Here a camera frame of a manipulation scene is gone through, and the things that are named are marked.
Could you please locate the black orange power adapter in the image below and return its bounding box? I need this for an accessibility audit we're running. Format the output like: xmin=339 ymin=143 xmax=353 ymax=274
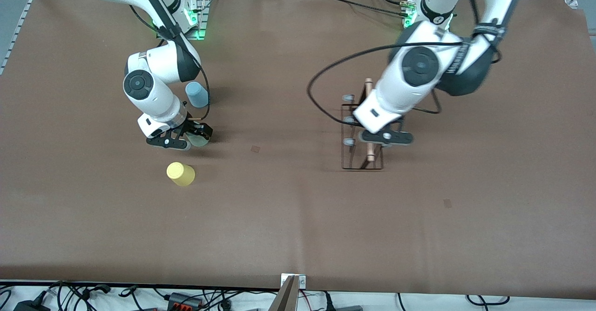
xmin=168 ymin=292 xmax=202 ymax=311

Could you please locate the thin black table cable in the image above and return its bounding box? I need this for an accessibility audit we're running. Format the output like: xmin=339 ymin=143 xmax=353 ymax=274
xmin=297 ymin=0 xmax=413 ymax=19

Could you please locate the aluminium profile post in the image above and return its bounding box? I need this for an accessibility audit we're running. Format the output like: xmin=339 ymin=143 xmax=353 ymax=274
xmin=269 ymin=274 xmax=306 ymax=311

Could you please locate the black wire cup holder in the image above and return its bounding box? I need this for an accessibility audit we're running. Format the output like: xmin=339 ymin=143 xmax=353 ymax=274
xmin=341 ymin=78 xmax=385 ymax=171

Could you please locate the mint green plastic cup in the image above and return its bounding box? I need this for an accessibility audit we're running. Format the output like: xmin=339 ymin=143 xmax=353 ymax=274
xmin=188 ymin=131 xmax=211 ymax=148

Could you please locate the yellow plastic cup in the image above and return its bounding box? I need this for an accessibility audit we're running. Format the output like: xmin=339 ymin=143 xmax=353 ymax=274
xmin=166 ymin=162 xmax=196 ymax=187

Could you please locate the brown paper table cover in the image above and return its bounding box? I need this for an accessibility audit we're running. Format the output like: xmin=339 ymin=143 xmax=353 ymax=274
xmin=0 ymin=0 xmax=596 ymax=300

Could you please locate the black looped cable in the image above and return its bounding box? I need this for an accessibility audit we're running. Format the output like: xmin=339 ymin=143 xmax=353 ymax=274
xmin=466 ymin=295 xmax=510 ymax=308

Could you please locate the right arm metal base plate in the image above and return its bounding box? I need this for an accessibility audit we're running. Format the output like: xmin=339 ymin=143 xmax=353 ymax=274
xmin=185 ymin=0 xmax=208 ymax=40

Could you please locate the aluminium edge rail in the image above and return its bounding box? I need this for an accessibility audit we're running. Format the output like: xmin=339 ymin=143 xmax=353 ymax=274
xmin=0 ymin=0 xmax=49 ymax=75

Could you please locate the light blue plastic cup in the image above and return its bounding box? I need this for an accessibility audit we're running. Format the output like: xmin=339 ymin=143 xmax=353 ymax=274
xmin=185 ymin=81 xmax=210 ymax=108

